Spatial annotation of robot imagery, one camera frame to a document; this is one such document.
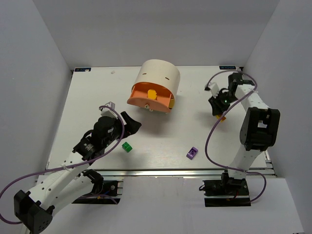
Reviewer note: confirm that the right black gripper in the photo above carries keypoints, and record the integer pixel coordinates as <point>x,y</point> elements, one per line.
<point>218,107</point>

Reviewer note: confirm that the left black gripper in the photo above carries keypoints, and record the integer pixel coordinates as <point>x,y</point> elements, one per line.
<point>122,123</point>

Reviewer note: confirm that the long yellow lego brick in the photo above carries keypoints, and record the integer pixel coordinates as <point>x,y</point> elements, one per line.
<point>221,117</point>

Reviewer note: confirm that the orange top drawer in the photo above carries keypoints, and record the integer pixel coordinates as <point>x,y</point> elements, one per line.
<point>139,97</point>

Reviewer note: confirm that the small yellow lego brick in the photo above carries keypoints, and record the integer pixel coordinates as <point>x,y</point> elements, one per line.
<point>152,94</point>

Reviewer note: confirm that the cream drawer cabinet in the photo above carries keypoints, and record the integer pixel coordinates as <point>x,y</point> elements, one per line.
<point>160,72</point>

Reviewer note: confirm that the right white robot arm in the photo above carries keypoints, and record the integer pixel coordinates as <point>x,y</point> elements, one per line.
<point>258,131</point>

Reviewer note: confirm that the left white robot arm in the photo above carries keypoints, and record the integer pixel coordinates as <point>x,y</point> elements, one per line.
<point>37,207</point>

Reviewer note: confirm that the green lego brick lower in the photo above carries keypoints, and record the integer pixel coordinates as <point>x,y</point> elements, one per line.
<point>127,147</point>

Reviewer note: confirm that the yellow middle drawer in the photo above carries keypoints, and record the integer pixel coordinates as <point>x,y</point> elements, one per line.
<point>171,103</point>

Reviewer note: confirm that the purple lego brick right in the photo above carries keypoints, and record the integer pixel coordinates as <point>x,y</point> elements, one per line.
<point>192,153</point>

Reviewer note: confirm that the blue label left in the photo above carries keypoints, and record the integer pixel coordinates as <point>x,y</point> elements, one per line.
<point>88,69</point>

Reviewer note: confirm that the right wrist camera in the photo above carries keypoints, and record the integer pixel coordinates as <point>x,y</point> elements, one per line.
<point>213,88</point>

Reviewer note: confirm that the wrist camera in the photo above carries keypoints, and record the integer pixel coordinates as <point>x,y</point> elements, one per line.
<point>213,88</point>
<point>108,110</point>

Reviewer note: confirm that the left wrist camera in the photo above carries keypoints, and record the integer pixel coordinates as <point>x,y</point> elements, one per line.
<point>108,110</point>

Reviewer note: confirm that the aluminium rail front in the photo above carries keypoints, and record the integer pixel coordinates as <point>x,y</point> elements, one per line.
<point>157,173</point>

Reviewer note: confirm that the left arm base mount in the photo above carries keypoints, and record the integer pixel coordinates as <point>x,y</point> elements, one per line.
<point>103,191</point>

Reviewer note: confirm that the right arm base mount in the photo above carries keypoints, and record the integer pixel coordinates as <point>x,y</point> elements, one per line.
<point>224,194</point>

